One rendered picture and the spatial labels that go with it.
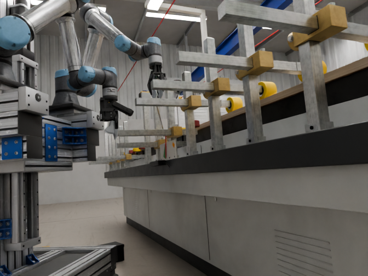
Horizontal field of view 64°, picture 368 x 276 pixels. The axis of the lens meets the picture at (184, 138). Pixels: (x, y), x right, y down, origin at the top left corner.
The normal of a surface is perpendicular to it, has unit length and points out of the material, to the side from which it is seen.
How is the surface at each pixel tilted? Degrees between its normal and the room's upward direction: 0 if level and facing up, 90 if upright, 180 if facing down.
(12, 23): 96
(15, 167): 90
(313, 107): 90
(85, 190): 90
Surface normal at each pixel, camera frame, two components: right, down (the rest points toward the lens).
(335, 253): -0.92, 0.02
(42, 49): 0.32, -0.13
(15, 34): 0.69, -0.04
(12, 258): 0.98, -0.09
